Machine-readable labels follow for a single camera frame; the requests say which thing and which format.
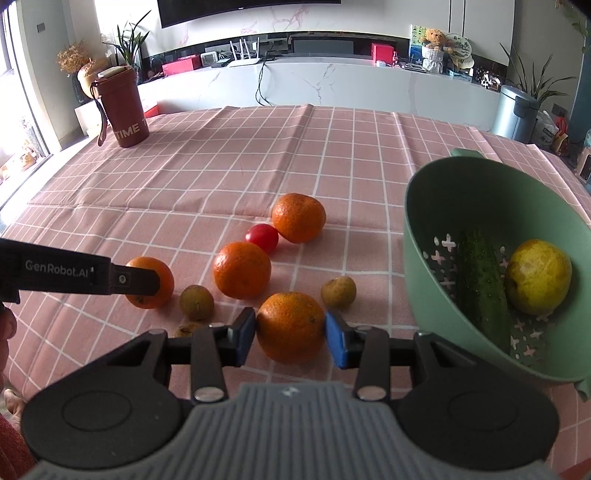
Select tall leafy potted plant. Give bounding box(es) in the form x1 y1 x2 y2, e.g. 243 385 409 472
501 42 570 106

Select red cherry tomato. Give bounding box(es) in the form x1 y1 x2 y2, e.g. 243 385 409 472
245 223 280 254

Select pink checked tablecloth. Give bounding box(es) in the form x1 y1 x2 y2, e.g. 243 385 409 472
0 105 591 480

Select grey pedal trash can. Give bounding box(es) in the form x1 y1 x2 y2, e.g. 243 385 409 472
491 85 541 144

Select small orange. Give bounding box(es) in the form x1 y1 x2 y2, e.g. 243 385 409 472
124 257 175 309

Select red cloth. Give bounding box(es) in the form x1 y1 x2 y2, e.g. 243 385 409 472
0 411 36 480

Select dried flowers in vase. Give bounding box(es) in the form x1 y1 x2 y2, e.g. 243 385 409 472
57 41 95 103

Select black television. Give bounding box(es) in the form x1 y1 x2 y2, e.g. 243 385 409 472
157 0 343 30

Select brown longan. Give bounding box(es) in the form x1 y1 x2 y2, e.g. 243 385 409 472
179 285 214 320
321 275 357 309

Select person's left hand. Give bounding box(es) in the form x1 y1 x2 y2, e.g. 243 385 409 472
0 305 18 370

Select yellow pear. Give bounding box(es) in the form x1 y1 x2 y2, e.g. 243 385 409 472
505 239 573 317

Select green colander bowl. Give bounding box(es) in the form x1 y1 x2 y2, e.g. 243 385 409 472
403 148 591 402

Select white router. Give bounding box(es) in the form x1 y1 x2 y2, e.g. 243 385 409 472
228 39 262 68

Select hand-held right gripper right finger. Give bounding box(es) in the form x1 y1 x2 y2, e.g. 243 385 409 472
325 310 470 402

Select brown teddy bear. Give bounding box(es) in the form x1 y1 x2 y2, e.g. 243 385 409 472
419 28 456 60

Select brown tumbler with strap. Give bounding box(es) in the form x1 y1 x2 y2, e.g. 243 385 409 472
90 65 150 149

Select round paper fan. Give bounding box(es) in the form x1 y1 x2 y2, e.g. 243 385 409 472
445 34 475 71

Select black cable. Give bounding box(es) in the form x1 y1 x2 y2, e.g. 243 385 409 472
255 59 269 108

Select large orange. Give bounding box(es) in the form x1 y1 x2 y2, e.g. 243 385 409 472
256 292 327 364

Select white marble cabinet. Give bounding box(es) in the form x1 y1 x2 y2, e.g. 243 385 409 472
74 58 505 139

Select green cucumber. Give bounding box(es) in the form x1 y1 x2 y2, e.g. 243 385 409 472
455 227 516 350

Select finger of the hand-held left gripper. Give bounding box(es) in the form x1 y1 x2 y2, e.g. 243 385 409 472
110 265 163 296

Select red box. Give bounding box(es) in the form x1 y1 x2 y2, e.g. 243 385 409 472
371 42 398 64
161 54 202 78

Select green potted plant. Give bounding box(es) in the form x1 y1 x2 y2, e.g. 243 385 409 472
102 22 152 71

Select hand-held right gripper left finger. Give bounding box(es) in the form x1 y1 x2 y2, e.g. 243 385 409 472
110 307 257 403

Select white plastic bag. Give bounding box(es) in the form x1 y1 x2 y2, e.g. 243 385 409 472
534 110 560 149

